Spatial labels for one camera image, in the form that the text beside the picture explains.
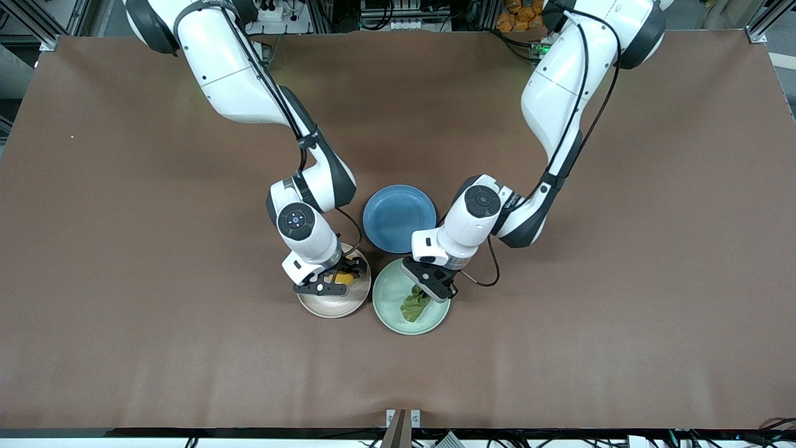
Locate green lettuce leaf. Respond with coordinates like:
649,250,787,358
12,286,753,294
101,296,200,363
400,285,433,323

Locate beige round plate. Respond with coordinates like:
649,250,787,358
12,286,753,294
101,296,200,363
295,243,373,319

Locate green round plate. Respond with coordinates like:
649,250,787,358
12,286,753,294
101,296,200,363
372,257,451,335

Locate blue round plate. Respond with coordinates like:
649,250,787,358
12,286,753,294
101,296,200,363
363,184,438,254

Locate brown table cover sheet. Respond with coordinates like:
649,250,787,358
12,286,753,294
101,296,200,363
0,30,796,430

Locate white power strip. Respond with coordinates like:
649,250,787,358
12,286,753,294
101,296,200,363
246,0,312,35

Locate orange snack packets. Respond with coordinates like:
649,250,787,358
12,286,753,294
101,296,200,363
496,0,548,33

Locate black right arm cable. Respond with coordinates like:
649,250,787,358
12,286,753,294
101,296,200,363
174,0,364,257

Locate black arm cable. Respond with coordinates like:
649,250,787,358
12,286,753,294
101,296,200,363
459,19,622,288
174,0,364,257

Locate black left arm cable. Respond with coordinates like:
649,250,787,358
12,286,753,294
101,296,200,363
459,19,622,288

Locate aluminium frame post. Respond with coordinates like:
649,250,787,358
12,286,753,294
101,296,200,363
745,0,796,44
0,0,85,52

